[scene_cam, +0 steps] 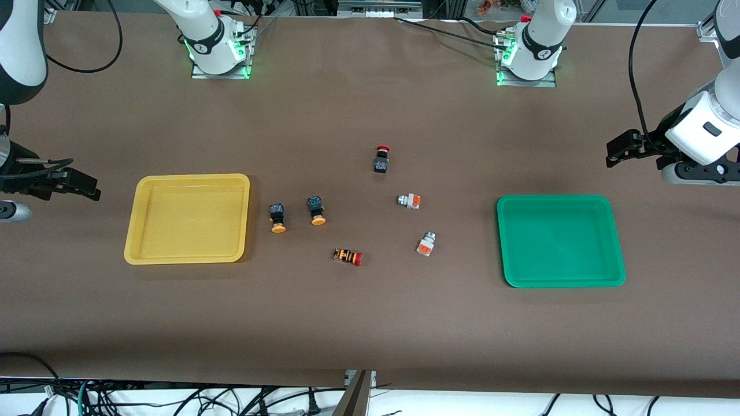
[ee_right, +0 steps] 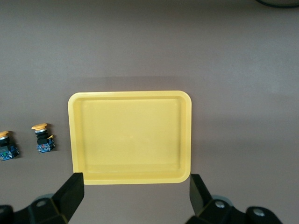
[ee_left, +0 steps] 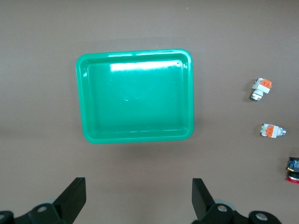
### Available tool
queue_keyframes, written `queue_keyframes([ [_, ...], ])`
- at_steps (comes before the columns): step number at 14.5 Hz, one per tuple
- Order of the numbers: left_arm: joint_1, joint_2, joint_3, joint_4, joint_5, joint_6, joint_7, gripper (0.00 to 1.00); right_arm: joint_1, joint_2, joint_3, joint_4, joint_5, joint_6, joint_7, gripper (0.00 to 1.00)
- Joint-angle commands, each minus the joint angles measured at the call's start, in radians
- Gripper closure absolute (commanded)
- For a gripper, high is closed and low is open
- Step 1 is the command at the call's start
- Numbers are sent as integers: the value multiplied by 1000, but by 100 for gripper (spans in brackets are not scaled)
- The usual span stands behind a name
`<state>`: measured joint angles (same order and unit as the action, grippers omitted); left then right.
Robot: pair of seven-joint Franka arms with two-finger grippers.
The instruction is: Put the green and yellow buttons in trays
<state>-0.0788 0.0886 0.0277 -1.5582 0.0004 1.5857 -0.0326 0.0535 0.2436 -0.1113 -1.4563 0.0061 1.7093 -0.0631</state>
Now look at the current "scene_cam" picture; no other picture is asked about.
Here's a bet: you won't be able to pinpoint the green plastic tray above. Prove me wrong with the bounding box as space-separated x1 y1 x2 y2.
496 195 627 288

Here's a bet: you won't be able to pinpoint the yellow plastic tray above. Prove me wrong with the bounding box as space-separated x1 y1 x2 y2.
124 173 251 265

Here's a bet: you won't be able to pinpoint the colourful background objects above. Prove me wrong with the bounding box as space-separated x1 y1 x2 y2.
477 0 535 16

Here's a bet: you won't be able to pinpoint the brown table cover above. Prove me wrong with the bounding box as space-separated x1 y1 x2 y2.
0 10 740 399

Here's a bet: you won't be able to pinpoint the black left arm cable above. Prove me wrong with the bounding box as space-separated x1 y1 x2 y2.
628 0 663 154

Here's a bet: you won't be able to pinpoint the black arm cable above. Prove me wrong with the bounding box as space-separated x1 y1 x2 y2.
43 0 124 74
628 0 663 154

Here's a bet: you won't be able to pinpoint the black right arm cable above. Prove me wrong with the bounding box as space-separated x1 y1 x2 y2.
43 0 124 74

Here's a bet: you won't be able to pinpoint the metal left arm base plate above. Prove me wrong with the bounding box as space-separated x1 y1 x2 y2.
496 32 557 88

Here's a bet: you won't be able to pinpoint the black floor cable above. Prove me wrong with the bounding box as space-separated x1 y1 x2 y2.
0 352 62 395

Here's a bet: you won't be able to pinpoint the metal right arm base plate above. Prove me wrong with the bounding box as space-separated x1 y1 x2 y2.
191 26 253 80

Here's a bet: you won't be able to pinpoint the short black table cable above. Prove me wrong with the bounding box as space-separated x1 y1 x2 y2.
460 16 512 35

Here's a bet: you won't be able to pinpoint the long black table cable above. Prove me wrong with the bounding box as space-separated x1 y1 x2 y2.
395 17 507 44

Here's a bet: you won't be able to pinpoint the grey metal rail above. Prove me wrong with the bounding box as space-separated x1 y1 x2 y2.
337 0 424 19

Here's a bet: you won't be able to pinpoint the brown table post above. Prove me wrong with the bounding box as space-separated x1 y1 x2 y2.
331 370 375 416

